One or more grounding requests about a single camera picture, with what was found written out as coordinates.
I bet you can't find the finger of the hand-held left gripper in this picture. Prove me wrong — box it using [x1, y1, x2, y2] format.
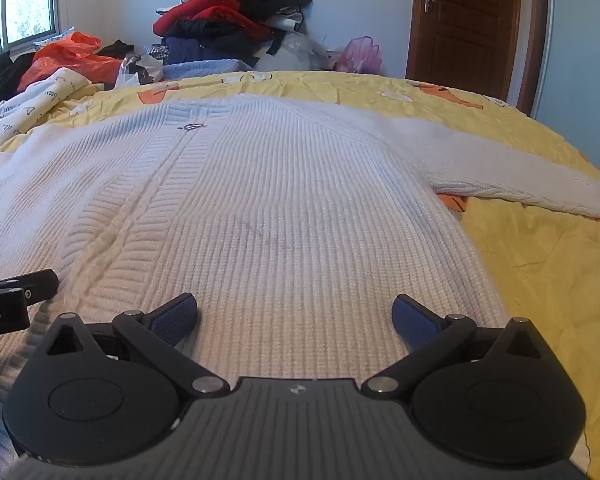
[0, 269, 60, 306]

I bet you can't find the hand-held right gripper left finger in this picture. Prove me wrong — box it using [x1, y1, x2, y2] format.
[46, 293, 229, 402]

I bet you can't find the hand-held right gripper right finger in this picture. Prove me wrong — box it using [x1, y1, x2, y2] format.
[361, 295, 548, 401]

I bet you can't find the white knit sweater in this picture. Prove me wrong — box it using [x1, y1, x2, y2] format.
[0, 92, 600, 480]

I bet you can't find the yellow carrot print bedspread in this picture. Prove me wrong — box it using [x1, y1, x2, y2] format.
[0, 70, 600, 476]

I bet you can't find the white printed quilt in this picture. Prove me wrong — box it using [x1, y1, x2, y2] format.
[0, 67, 101, 148]

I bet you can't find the black garment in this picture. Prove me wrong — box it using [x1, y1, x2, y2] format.
[0, 50, 36, 116]

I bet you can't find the orange plastic bag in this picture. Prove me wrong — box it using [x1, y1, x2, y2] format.
[17, 31, 126, 92]

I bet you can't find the white and black bag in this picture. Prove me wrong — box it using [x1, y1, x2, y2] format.
[115, 55, 166, 88]

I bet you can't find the patterned pillow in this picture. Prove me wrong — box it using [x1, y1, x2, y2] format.
[32, 27, 76, 51]

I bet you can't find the light blue knit blanket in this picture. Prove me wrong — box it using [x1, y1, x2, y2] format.
[162, 59, 253, 81]

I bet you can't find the pink plastic bag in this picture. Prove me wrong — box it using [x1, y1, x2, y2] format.
[335, 36, 383, 75]

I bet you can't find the navy garment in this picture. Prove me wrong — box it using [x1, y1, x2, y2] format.
[162, 20, 261, 66]

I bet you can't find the clear plastic bag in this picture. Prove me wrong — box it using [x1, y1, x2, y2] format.
[267, 32, 336, 72]

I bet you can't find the brown wooden door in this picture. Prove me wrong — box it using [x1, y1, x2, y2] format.
[406, 0, 551, 116]

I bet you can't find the red garment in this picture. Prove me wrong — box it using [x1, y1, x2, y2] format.
[152, 0, 273, 41]

